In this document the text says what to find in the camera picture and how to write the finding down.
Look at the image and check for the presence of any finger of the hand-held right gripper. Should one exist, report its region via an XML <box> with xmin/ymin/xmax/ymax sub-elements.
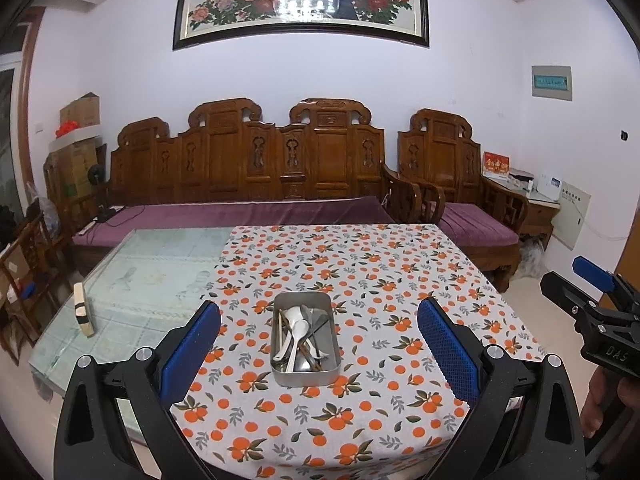
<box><xmin>572</xmin><ymin>255</ymin><xmax>640</xmax><ymax>311</ymax></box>
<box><xmin>540</xmin><ymin>271</ymin><xmax>621</xmax><ymax>333</ymax></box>

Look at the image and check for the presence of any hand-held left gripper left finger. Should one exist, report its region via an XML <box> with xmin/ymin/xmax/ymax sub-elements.
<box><xmin>54</xmin><ymin>300</ymin><xmax>222</xmax><ymax>480</ymax></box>

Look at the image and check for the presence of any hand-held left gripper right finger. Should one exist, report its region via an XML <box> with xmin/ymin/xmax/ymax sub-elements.
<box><xmin>416</xmin><ymin>297</ymin><xmax>586</xmax><ymax>480</ymax></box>

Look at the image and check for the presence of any metal tray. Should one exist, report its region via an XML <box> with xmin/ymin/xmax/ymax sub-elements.
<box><xmin>270</xmin><ymin>291</ymin><xmax>342</xmax><ymax>387</ymax></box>

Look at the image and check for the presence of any dark brown chopstick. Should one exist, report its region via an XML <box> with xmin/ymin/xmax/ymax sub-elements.
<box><xmin>297</xmin><ymin>340</ymin><xmax>326</xmax><ymax>372</ymax></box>

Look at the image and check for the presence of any white plastic fork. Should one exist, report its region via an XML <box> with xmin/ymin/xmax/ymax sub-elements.
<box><xmin>310</xmin><ymin>330</ymin><xmax>332</xmax><ymax>361</ymax></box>

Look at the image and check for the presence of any large steel fork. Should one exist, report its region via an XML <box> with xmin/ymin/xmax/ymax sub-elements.
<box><xmin>307</xmin><ymin>307</ymin><xmax>331</xmax><ymax>361</ymax></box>

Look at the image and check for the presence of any person's right hand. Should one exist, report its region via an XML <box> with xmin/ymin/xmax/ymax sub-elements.
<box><xmin>580</xmin><ymin>374</ymin><xmax>620</xmax><ymax>437</ymax></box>

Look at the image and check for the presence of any clear plastic bag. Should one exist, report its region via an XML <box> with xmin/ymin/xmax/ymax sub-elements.
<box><xmin>520</xmin><ymin>240</ymin><xmax>546</xmax><ymax>281</ymax></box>
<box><xmin>25</xmin><ymin>182</ymin><xmax>63</xmax><ymax>241</ymax></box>

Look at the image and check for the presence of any brown wooden door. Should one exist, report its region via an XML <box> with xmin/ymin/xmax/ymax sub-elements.
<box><xmin>612</xmin><ymin>230</ymin><xmax>640</xmax><ymax>291</ymax></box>

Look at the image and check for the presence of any wooden side table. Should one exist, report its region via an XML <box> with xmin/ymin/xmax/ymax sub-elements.
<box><xmin>482</xmin><ymin>175</ymin><xmax>561</xmax><ymax>251</ymax></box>

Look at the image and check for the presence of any white telephone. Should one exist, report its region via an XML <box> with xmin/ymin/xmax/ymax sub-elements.
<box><xmin>537</xmin><ymin>172</ymin><xmax>563</xmax><ymax>196</ymax></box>

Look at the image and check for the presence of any purple armchair cushion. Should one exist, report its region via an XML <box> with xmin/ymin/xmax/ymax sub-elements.
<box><xmin>437</xmin><ymin>202</ymin><xmax>521</xmax><ymax>247</ymax></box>

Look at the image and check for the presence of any cream block with black band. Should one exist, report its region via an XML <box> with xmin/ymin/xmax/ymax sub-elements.
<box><xmin>72</xmin><ymin>282</ymin><xmax>97</xmax><ymax>338</ymax></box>

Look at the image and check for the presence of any orange print tablecloth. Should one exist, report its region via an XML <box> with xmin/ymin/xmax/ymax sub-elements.
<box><xmin>170</xmin><ymin>224</ymin><xmax>546</xmax><ymax>480</ymax></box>

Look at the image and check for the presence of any red box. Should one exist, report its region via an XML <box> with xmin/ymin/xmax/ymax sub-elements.
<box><xmin>482</xmin><ymin>151</ymin><xmax>510</xmax><ymax>180</ymax></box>

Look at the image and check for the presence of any purple sofa cushion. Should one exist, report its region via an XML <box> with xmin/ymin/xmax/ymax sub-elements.
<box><xmin>72</xmin><ymin>196</ymin><xmax>401</xmax><ymax>247</ymax></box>

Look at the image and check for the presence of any carved wooden armchair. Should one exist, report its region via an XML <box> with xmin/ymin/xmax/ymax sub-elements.
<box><xmin>397</xmin><ymin>108</ymin><xmax>531</xmax><ymax>293</ymax></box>

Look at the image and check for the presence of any wooden chair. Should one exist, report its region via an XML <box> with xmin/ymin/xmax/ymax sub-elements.
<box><xmin>0</xmin><ymin>210</ymin><xmax>73</xmax><ymax>366</ymax></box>

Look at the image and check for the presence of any grey electrical panel box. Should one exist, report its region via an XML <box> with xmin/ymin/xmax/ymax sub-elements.
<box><xmin>531</xmin><ymin>65</ymin><xmax>573</xmax><ymax>102</ymax></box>

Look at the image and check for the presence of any carved wooden sofa bench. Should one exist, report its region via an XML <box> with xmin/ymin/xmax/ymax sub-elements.
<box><xmin>75</xmin><ymin>98</ymin><xmax>421</xmax><ymax>261</ymax></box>

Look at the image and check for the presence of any large cardboard box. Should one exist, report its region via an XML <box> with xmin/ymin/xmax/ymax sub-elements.
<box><xmin>47</xmin><ymin>140</ymin><xmax>107</xmax><ymax>203</ymax></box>

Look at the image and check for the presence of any white flat box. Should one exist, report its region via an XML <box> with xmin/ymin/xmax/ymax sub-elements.
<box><xmin>54</xmin><ymin>127</ymin><xmax>101</xmax><ymax>151</ymax></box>

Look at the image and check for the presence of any small cardboard box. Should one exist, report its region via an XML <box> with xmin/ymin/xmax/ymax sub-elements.
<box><xmin>60</xmin><ymin>92</ymin><xmax>101</xmax><ymax>128</ymax></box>

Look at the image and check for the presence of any wooden framed glass door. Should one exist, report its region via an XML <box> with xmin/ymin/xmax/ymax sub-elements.
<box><xmin>0</xmin><ymin>7</ymin><xmax>47</xmax><ymax>261</ymax></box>

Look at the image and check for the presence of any framed peacock flower painting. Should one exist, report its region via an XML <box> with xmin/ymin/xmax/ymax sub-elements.
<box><xmin>172</xmin><ymin>0</ymin><xmax>431</xmax><ymax>52</ymax></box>

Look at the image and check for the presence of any white wall panel cover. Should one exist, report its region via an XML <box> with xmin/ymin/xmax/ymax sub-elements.
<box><xmin>552</xmin><ymin>184</ymin><xmax>592</xmax><ymax>251</ymax></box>

